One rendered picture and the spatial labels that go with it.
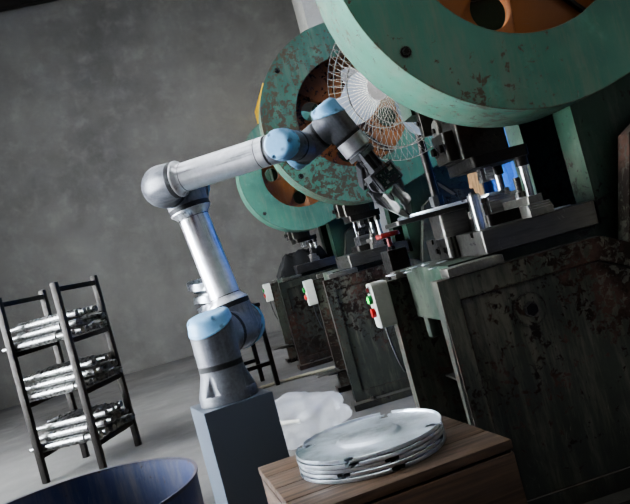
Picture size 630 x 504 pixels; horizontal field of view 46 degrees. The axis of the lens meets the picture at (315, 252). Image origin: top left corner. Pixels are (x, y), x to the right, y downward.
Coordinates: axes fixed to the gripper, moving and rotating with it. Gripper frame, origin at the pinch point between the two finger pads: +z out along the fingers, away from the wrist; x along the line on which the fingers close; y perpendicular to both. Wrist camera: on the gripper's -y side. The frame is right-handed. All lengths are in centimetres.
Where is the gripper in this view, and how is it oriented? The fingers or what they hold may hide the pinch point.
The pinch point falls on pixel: (406, 213)
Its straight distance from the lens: 193.1
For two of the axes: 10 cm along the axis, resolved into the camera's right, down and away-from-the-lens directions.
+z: 6.4, 7.7, 0.8
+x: 7.5, -6.4, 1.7
